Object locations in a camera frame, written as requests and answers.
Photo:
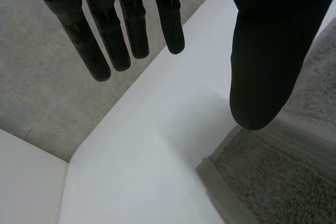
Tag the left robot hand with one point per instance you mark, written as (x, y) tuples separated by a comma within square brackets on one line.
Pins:
[(265, 51)]

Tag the grey towel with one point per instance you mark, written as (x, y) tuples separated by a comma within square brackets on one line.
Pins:
[(283, 171)]

